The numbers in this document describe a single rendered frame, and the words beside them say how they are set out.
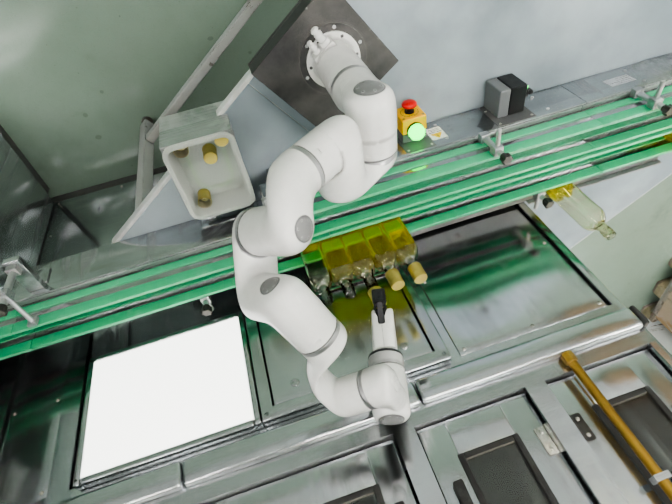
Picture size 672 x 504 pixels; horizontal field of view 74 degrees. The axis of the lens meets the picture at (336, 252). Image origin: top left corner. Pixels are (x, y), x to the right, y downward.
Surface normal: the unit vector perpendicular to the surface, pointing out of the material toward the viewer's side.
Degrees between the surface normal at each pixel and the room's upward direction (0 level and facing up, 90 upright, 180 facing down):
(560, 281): 90
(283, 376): 90
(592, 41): 0
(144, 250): 90
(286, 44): 1
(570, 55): 0
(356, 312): 90
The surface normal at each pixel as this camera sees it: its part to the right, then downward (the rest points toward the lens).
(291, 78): 0.27, 0.68
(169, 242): -0.14, -0.68
